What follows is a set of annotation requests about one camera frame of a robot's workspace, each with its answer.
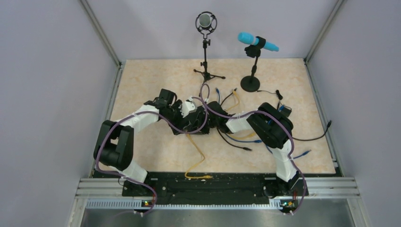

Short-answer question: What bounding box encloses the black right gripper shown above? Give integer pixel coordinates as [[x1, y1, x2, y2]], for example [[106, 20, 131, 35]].
[[188, 111, 219, 135]]

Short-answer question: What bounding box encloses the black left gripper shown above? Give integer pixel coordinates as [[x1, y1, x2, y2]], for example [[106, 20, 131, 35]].
[[163, 100, 192, 135]]

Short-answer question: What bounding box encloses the black network switch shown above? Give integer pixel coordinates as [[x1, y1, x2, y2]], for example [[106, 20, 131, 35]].
[[179, 110, 206, 131]]

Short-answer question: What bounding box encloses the black adapter power cable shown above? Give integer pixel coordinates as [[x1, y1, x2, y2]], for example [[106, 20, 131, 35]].
[[257, 90, 333, 142]]

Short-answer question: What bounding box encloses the black power adapter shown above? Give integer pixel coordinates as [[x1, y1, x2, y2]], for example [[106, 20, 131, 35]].
[[279, 106, 292, 117]]

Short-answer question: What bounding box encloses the blue microphone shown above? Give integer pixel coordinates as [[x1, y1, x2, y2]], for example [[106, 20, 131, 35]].
[[237, 32, 279, 93]]

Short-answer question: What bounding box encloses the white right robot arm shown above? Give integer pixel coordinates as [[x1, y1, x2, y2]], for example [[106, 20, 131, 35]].
[[207, 102, 299, 195]]

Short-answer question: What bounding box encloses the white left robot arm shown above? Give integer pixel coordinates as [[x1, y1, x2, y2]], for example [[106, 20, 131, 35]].
[[93, 89, 197, 195]]

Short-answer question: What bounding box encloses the black tripod microphone stand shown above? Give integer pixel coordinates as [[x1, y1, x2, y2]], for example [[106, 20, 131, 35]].
[[193, 33, 226, 83]]

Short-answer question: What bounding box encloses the silver condenser microphone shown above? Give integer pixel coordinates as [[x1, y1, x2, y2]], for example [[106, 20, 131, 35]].
[[195, 11, 217, 33]]

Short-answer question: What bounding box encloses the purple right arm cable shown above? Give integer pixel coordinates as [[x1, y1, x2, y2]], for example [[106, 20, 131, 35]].
[[199, 83, 308, 215]]

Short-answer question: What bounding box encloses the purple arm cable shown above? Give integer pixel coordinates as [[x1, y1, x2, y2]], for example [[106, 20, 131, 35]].
[[95, 96, 210, 217], [199, 83, 308, 215]]

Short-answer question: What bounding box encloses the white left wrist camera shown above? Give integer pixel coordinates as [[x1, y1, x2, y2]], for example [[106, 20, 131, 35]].
[[180, 97, 197, 118]]

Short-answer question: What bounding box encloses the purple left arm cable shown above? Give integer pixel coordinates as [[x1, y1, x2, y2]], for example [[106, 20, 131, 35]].
[[95, 96, 210, 217]]

